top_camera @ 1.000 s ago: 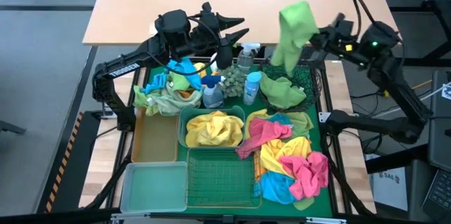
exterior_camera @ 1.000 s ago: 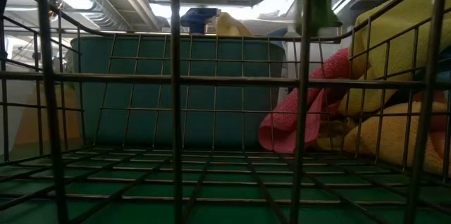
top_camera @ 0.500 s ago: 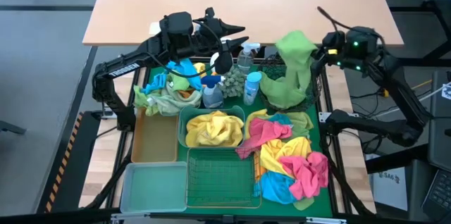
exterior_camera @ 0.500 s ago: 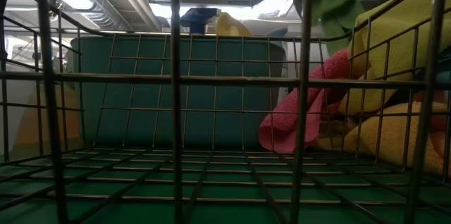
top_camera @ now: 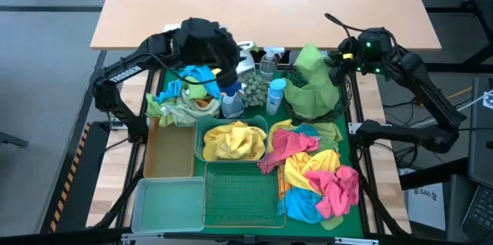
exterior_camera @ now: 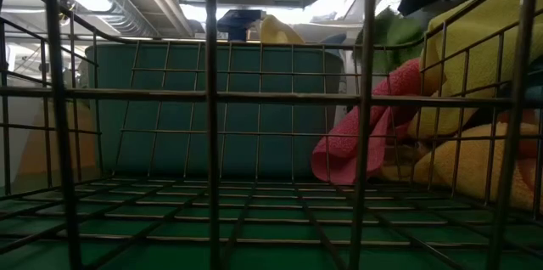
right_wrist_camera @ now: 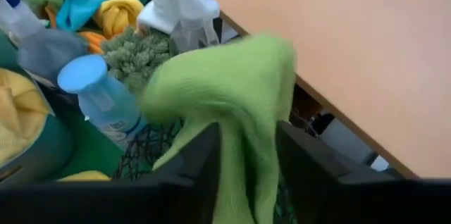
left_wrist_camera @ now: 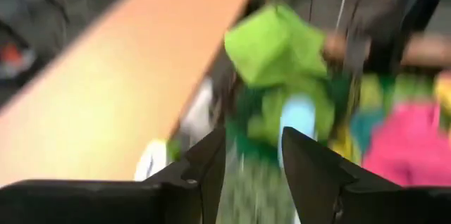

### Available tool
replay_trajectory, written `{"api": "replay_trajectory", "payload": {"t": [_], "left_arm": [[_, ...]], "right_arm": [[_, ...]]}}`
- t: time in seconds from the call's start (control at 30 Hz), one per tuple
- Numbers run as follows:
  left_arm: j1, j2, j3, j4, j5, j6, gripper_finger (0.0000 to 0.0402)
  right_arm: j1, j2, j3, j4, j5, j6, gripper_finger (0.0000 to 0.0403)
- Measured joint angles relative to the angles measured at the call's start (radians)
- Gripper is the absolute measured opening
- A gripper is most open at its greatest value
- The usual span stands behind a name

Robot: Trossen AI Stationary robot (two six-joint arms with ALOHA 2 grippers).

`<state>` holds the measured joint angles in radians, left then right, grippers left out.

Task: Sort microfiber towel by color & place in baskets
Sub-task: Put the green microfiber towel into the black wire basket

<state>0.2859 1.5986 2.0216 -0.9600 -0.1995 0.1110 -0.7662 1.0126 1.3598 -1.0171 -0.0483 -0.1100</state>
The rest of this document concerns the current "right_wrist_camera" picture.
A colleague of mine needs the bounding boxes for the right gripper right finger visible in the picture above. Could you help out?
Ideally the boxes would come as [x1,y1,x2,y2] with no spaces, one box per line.
[276,121,399,224]

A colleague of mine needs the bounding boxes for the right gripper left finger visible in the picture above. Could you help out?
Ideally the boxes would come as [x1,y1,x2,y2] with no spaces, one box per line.
[151,122,222,224]

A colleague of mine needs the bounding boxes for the light blue capped bottle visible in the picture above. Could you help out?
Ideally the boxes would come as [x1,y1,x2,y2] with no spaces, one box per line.
[56,54,151,151]

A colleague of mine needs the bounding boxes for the yellow microfiber towel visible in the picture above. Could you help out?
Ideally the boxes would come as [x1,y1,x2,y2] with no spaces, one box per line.
[92,0,145,41]
[0,68,53,166]
[56,170,113,182]

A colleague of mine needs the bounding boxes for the orange microfiber towel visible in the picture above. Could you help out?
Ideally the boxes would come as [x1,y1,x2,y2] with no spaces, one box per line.
[44,1,108,55]

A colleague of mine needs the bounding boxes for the green cloth in basket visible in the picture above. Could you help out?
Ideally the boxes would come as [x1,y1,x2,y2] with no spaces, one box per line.
[111,116,297,224]

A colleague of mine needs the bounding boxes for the green table mat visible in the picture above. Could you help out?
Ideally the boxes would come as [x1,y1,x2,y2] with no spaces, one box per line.
[49,82,156,181]

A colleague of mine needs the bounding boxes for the light wooden desk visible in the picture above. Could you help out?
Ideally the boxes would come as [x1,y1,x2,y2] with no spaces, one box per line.
[183,0,451,180]

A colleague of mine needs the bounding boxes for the green chenille duster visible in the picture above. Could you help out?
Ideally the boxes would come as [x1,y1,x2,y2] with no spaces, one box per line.
[101,25,174,93]

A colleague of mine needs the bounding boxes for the clear spray bottle white trigger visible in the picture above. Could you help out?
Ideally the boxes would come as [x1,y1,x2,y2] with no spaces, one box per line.
[170,0,221,54]

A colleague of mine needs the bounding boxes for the white spray bottle green trigger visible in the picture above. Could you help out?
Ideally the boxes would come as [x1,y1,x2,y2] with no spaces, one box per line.
[136,0,184,35]

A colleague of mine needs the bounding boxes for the teal plastic bin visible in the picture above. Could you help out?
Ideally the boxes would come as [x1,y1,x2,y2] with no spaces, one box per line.
[0,28,74,185]

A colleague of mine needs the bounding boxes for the grey spray bottle blue trigger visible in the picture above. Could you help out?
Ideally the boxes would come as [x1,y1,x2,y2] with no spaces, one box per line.
[0,0,89,85]

